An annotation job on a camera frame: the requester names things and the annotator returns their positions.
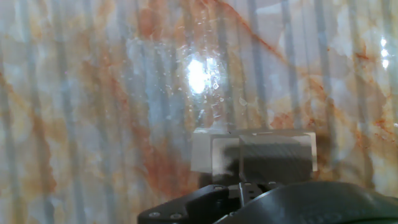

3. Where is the orange marble pattern mat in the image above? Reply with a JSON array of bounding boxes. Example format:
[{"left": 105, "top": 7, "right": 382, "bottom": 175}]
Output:
[{"left": 0, "top": 0, "right": 398, "bottom": 224}]

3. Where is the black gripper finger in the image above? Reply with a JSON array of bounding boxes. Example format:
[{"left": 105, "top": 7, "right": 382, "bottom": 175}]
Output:
[{"left": 136, "top": 181, "right": 280, "bottom": 224}]

